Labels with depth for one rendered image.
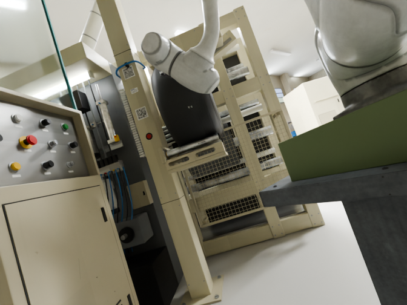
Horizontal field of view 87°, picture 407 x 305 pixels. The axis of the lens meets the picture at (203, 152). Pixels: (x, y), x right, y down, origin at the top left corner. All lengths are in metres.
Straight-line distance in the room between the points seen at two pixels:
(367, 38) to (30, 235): 1.00
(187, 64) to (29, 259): 0.80
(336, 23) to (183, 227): 1.25
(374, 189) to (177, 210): 1.13
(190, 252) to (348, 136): 1.18
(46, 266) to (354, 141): 0.96
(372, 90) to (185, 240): 1.21
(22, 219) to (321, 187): 0.87
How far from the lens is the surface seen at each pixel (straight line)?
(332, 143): 0.51
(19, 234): 0.92
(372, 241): 0.64
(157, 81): 1.27
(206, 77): 0.78
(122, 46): 1.69
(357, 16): 0.41
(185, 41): 1.85
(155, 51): 0.79
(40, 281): 0.95
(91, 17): 2.30
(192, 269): 1.51
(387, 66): 0.62
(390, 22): 0.43
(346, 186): 0.46
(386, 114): 0.48
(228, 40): 1.96
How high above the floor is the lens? 0.75
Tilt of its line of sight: 4 degrees up
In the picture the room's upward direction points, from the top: 19 degrees counter-clockwise
